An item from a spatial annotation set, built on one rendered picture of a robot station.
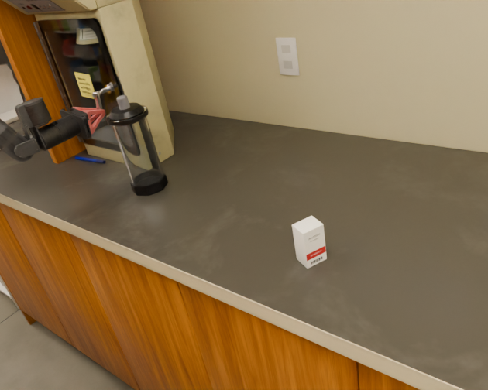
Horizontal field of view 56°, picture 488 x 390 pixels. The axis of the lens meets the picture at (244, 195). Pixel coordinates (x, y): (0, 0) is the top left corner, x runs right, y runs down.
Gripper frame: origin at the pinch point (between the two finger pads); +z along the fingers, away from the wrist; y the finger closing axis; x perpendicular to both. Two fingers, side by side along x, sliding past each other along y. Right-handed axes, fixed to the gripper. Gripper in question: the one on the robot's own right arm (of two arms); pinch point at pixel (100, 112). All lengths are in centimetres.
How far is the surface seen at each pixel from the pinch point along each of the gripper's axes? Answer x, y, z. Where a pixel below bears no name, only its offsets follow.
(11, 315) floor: 129, 93, -22
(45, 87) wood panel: 0.0, 31.3, 2.7
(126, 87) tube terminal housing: -6.2, -5.2, 6.7
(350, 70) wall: -6, -52, 49
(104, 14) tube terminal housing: -25.3, -2.5, 6.7
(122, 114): -5.2, -16.3, -4.7
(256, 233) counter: 13, -58, -6
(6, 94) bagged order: 31, 119, 28
